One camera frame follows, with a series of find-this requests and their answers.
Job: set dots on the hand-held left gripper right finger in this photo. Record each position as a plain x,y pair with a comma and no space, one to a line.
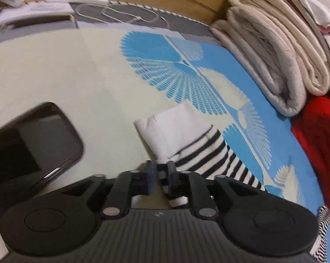
171,176

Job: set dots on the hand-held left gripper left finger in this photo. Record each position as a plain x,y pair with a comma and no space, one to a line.
150,177

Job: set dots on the black white striped sock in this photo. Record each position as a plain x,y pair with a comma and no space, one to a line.
214,159

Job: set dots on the blue cream patterned mat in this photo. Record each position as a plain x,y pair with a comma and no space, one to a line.
104,87

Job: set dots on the black smartphone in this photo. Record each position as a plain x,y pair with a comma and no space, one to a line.
30,148

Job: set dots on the red folded cloth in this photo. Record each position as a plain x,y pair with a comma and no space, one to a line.
319,139

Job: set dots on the beige folded blanket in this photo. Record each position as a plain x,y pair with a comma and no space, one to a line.
274,49

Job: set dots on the white flat device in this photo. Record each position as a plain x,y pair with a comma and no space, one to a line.
27,12

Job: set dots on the white pink folded cloth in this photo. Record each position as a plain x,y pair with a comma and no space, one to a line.
315,8

